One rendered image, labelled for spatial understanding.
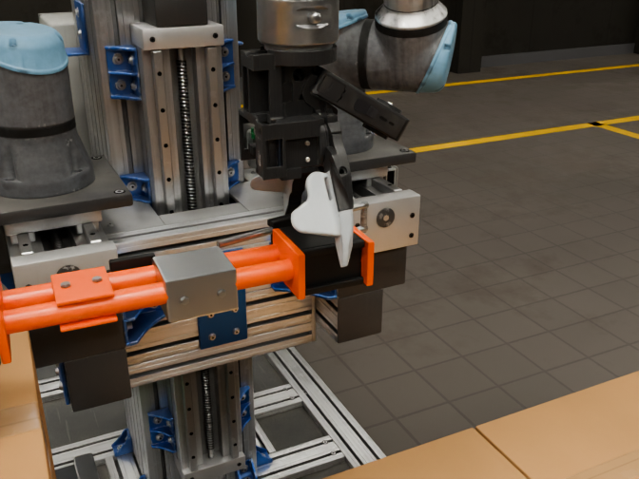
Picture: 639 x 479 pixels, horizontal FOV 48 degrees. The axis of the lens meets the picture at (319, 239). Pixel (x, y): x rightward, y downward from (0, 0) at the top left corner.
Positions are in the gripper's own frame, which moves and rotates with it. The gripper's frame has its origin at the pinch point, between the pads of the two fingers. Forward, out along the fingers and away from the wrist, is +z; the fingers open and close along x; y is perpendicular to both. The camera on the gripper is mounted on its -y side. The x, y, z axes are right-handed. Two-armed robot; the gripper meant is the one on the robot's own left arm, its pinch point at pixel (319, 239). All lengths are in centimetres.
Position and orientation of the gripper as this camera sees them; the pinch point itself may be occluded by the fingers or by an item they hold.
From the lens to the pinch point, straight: 74.8
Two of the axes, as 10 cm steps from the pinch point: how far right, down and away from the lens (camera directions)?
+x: 4.0, 3.7, -8.4
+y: -9.2, 1.6, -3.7
